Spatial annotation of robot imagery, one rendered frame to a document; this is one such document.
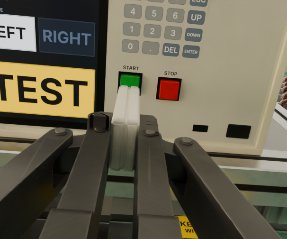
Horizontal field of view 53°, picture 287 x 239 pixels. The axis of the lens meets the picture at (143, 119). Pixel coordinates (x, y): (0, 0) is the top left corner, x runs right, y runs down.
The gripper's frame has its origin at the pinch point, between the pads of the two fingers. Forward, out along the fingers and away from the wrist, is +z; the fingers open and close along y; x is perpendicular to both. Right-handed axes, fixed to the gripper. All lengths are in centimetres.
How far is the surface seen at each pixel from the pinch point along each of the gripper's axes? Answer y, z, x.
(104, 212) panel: -2.5, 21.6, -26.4
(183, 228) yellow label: 6.1, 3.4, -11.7
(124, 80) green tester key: -0.6, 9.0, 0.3
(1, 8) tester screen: -11.6, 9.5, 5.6
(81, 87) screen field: -4.7, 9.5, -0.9
